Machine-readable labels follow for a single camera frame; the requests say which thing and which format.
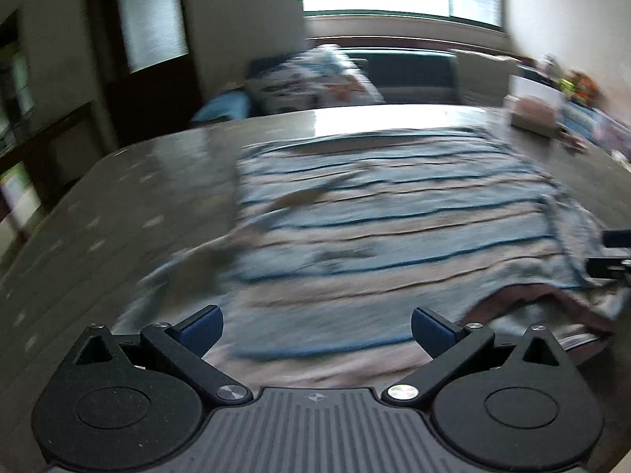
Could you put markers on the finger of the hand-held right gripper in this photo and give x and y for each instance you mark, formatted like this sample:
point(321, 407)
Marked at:
point(609, 267)
point(618, 239)

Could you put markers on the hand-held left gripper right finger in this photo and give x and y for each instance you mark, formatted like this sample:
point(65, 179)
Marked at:
point(431, 331)

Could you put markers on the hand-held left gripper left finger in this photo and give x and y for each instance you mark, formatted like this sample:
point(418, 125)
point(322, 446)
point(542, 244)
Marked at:
point(202, 329)

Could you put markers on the blue beige striped garment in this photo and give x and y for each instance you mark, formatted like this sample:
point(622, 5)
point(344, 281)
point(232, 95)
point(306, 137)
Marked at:
point(394, 217)

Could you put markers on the pink cloth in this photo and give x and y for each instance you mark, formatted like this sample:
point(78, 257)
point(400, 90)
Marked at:
point(572, 139)

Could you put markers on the grey quilted star tablecloth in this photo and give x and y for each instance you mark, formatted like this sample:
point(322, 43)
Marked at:
point(123, 207)

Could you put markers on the tissue box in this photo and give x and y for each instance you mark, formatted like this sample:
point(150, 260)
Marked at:
point(535, 108)

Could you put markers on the orange plush toy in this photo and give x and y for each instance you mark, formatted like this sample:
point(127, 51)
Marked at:
point(586, 86)

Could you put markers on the yellow green plush toy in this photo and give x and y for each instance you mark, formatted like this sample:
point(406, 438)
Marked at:
point(568, 86)

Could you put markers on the black white plush toy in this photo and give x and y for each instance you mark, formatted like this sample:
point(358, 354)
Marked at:
point(549, 66)

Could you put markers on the beige square pillow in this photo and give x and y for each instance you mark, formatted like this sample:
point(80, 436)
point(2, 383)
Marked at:
point(485, 76)

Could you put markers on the blue sofa bench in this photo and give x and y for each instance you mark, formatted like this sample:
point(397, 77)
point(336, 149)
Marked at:
point(409, 71)

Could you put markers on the butterfly print pillow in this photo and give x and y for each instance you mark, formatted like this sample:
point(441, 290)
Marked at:
point(315, 79)

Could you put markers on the dark wooden door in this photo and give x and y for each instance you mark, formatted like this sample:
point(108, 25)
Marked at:
point(148, 59)

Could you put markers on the dark wooden shelf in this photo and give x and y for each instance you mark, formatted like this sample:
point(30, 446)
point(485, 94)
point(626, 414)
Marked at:
point(29, 108)

